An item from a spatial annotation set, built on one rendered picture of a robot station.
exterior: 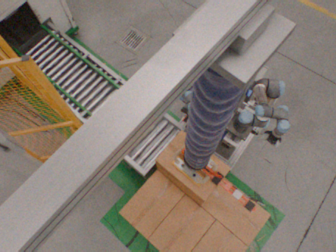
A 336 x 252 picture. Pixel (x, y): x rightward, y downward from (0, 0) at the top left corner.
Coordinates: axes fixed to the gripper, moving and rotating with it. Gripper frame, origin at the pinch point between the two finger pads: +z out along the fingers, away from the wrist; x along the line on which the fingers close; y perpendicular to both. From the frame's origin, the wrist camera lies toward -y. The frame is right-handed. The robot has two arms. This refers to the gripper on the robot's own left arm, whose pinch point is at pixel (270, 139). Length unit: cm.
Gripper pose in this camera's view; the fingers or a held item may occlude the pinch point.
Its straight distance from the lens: 240.2
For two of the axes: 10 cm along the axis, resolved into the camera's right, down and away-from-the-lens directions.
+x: 8.1, 5.4, -2.2
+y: -5.8, 7.6, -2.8
